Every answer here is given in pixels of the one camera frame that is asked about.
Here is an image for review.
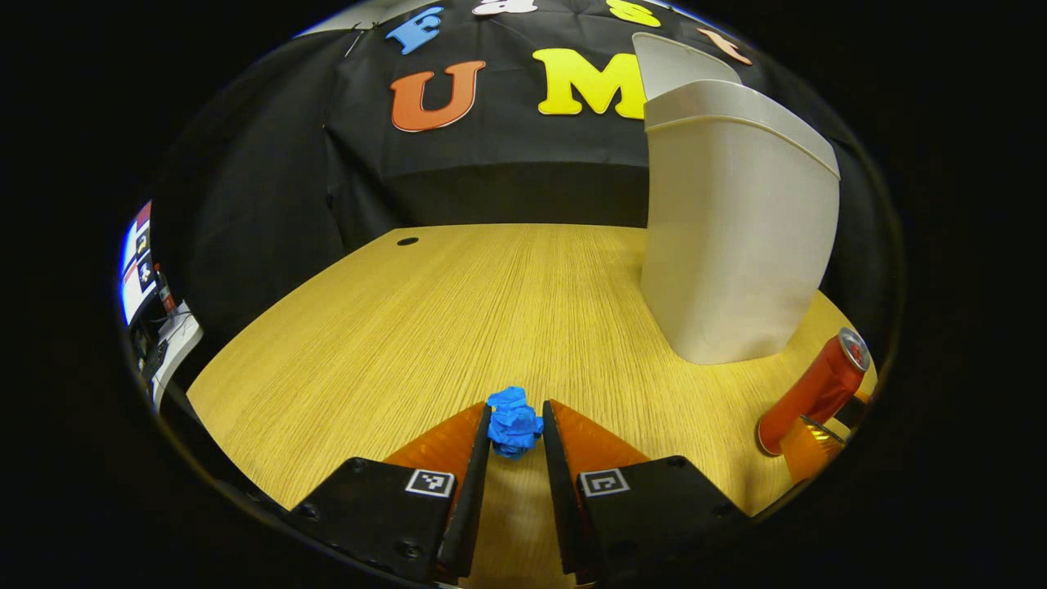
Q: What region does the wooden desktop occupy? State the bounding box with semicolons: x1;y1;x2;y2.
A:
186;223;880;589

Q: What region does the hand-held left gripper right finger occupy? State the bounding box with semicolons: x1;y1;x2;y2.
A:
541;399;753;586

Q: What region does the computer monitor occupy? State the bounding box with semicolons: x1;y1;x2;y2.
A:
120;200;158;326

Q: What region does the red pop can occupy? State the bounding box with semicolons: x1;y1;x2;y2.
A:
757;327;871;457

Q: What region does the white desktop garbage bin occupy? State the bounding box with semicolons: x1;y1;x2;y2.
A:
631;31;842;366

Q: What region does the black backdrop cloth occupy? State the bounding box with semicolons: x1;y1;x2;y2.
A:
151;0;896;385

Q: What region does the blue paper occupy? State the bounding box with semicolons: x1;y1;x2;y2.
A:
486;386;545;461

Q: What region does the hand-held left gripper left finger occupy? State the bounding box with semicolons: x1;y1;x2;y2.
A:
282;401;492;586

